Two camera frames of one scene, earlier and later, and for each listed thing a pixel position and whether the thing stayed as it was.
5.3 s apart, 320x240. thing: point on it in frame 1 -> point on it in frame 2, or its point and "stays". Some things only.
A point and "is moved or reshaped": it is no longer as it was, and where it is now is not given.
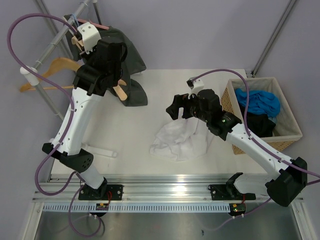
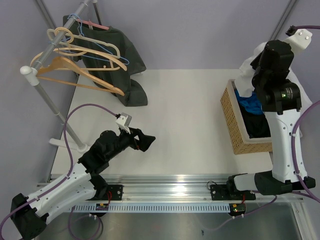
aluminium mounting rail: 141,188 stays
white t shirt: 182,139 -> 244,84
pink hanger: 98,25 stays
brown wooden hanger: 61,63 is moved or reshaped
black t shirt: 258,124 stays
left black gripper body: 86,56 -> 133,142
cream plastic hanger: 119,87 -> 121,64
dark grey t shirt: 128,89 stays
